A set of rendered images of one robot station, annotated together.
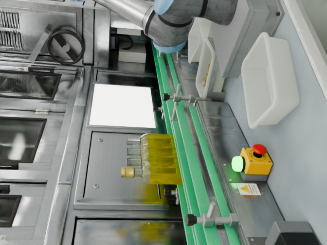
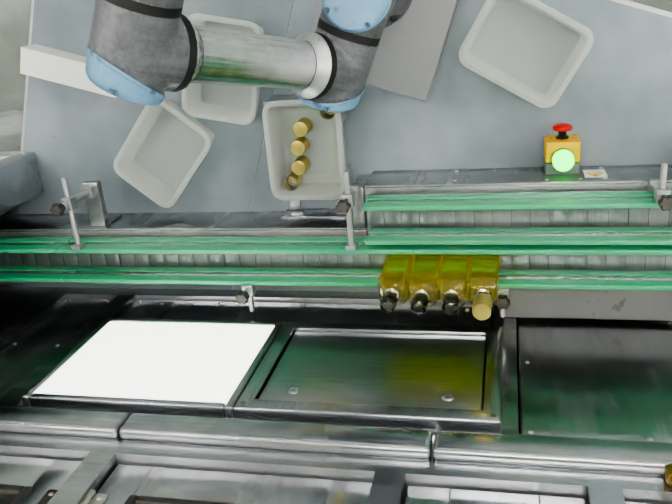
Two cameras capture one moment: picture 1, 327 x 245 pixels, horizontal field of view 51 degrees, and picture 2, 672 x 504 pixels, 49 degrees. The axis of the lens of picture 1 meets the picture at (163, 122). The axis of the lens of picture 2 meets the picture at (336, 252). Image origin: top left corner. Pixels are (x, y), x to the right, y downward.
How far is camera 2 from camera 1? 1.45 m
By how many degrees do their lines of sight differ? 59
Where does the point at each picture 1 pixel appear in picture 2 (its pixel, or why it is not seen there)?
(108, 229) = (543, 402)
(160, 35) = (354, 74)
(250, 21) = not seen: outside the picture
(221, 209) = (631, 194)
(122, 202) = (496, 368)
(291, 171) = (618, 112)
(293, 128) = (587, 70)
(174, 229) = (538, 342)
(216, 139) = (483, 181)
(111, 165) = (383, 379)
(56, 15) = not seen: outside the picture
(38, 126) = not seen: outside the picture
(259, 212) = (636, 172)
